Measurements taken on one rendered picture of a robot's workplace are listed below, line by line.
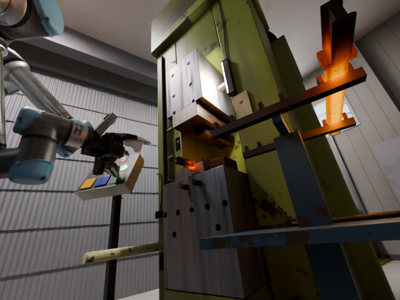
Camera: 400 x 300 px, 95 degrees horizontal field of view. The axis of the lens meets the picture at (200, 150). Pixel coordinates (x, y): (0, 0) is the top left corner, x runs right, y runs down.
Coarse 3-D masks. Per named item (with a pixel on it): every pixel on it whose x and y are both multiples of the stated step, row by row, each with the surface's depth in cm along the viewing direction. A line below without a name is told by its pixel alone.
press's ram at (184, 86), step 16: (192, 64) 117; (208, 64) 126; (176, 80) 124; (192, 80) 113; (208, 80) 117; (224, 80) 142; (176, 96) 119; (192, 96) 109; (208, 96) 109; (224, 96) 130; (176, 112) 115; (224, 112) 120
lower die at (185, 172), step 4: (196, 164) 93; (200, 164) 91; (204, 164) 91; (184, 168) 97; (188, 168) 95; (192, 168) 94; (196, 168) 92; (200, 168) 90; (180, 172) 98; (184, 172) 97; (188, 172) 95; (192, 172) 93; (196, 172) 91; (176, 176) 100; (180, 176) 98; (184, 176) 96; (188, 176) 94; (176, 180) 99
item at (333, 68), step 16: (336, 0) 25; (336, 16) 24; (352, 16) 23; (336, 32) 25; (352, 32) 25; (336, 48) 27; (352, 48) 29; (320, 64) 32; (336, 64) 31; (336, 96) 40; (336, 112) 46
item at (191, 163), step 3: (177, 159) 87; (180, 159) 89; (183, 159) 90; (186, 159) 91; (177, 162) 87; (180, 162) 87; (183, 162) 88; (186, 162) 91; (189, 162) 93; (192, 162) 93; (183, 165) 91; (186, 165) 92; (189, 165) 92; (192, 165) 92
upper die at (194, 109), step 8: (192, 104) 107; (200, 104) 108; (184, 112) 110; (192, 112) 105; (200, 112) 105; (208, 112) 113; (176, 120) 112; (184, 120) 108; (192, 120) 107; (200, 120) 108; (208, 120) 110; (216, 120) 118; (176, 128) 113; (184, 128) 114; (192, 128) 115; (192, 136) 125; (232, 136) 131; (208, 144) 139
